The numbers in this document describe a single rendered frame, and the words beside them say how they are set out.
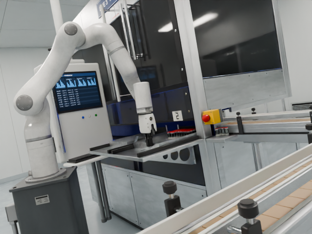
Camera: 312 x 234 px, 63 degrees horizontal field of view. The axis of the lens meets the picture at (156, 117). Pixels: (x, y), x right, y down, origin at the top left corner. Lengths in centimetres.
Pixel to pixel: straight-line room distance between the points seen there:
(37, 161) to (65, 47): 55
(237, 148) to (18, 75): 578
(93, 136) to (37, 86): 97
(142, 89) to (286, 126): 69
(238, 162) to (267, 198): 128
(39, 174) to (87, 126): 90
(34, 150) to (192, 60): 91
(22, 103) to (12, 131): 533
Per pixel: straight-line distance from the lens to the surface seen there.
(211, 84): 150
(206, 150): 144
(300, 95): 620
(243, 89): 173
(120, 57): 131
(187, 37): 145
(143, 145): 143
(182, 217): 37
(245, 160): 171
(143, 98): 130
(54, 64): 132
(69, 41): 128
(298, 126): 125
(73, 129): 209
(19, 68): 678
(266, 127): 132
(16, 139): 661
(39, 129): 132
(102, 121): 222
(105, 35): 134
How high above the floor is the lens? 112
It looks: 3 degrees down
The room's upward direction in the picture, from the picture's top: 10 degrees counter-clockwise
